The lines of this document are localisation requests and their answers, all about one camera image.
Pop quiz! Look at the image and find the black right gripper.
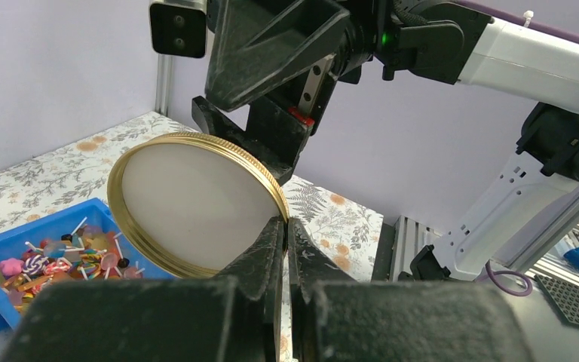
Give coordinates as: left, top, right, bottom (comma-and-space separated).
191, 1, 378, 184

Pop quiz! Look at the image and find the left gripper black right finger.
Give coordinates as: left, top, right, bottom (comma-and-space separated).
287, 218, 535, 361

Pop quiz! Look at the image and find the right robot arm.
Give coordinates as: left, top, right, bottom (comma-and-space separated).
193, 1, 579, 281

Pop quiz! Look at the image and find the blue plastic candy bin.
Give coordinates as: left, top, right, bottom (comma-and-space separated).
0, 198, 172, 330

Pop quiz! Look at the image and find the round cream jar lid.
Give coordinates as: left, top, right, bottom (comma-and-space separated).
107, 132, 289, 278

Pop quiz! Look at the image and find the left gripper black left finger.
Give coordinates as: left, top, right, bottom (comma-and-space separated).
1, 216, 286, 361

